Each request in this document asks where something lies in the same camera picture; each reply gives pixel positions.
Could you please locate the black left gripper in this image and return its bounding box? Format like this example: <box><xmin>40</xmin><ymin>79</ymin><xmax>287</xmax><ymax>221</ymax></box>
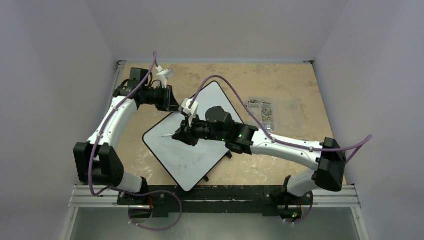
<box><xmin>143</xmin><ymin>84</ymin><xmax>182</xmax><ymax>112</ymax></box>

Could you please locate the white whiteboard black frame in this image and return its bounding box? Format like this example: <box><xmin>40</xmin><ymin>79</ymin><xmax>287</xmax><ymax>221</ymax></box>
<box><xmin>142</xmin><ymin>81</ymin><xmax>246</xmax><ymax>193</ymax></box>

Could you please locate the white marker pen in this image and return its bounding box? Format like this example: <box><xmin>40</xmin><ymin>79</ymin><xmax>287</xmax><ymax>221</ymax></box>
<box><xmin>161</xmin><ymin>132</ymin><xmax>175</xmax><ymax>137</ymax></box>

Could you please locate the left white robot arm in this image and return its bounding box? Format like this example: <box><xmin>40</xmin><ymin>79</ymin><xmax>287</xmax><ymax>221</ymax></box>
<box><xmin>73</xmin><ymin>66</ymin><xmax>180</xmax><ymax>205</ymax></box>

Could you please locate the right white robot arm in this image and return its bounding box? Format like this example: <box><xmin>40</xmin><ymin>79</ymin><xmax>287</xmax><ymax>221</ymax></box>
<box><xmin>171</xmin><ymin>106</ymin><xmax>347</xmax><ymax>204</ymax></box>

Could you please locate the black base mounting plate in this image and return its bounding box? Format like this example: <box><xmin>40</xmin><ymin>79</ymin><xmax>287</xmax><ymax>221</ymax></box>
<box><xmin>117</xmin><ymin>185</ymin><xmax>314</xmax><ymax>220</ymax></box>

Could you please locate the clear plastic screw organizer box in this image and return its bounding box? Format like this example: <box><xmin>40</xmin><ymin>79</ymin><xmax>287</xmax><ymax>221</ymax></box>
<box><xmin>246</xmin><ymin>97</ymin><xmax>304</xmax><ymax>137</ymax></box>

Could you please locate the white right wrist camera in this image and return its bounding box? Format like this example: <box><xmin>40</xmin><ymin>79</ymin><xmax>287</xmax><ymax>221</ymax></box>
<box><xmin>178</xmin><ymin>98</ymin><xmax>199</xmax><ymax>127</ymax></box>

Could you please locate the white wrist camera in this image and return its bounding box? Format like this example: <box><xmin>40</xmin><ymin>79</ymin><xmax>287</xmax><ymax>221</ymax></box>
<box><xmin>178</xmin><ymin>98</ymin><xmax>199</xmax><ymax>127</ymax></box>
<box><xmin>155</xmin><ymin>65</ymin><xmax>174</xmax><ymax>88</ymax></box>

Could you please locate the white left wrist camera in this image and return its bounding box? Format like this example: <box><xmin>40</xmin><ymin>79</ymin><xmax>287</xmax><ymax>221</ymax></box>
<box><xmin>155</xmin><ymin>65</ymin><xmax>174</xmax><ymax>88</ymax></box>

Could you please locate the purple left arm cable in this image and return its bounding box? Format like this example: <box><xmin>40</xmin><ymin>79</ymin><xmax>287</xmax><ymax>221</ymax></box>
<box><xmin>87</xmin><ymin>50</ymin><xmax>183</xmax><ymax>233</ymax></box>

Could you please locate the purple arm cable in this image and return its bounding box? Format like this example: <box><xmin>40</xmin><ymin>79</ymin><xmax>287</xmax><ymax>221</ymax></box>
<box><xmin>190</xmin><ymin>74</ymin><xmax>374</xmax><ymax>226</ymax></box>
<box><xmin>87</xmin><ymin>50</ymin><xmax>183</xmax><ymax>233</ymax></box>

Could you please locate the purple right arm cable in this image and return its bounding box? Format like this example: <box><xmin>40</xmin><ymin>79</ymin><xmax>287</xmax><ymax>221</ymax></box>
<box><xmin>190</xmin><ymin>74</ymin><xmax>374</xmax><ymax>226</ymax></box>

